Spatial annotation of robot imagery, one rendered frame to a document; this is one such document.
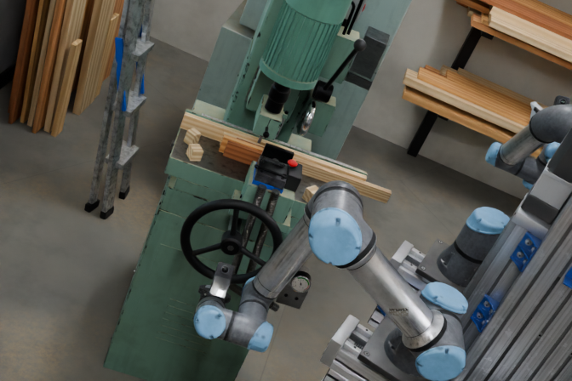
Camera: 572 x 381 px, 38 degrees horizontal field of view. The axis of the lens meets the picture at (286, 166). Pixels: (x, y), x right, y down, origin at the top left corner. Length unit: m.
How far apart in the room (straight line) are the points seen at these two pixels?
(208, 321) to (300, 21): 0.84
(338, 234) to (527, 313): 0.67
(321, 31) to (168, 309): 1.06
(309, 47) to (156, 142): 1.97
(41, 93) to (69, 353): 1.33
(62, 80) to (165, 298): 1.49
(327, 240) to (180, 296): 1.00
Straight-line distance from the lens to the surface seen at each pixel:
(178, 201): 2.51
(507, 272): 2.30
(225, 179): 2.45
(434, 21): 4.79
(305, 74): 2.36
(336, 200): 1.86
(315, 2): 2.27
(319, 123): 2.69
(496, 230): 2.55
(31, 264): 3.31
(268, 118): 2.46
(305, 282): 2.57
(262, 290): 2.13
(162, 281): 2.70
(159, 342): 2.88
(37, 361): 2.98
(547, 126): 2.43
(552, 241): 2.17
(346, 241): 1.81
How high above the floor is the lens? 2.21
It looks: 30 degrees down
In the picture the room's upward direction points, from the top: 24 degrees clockwise
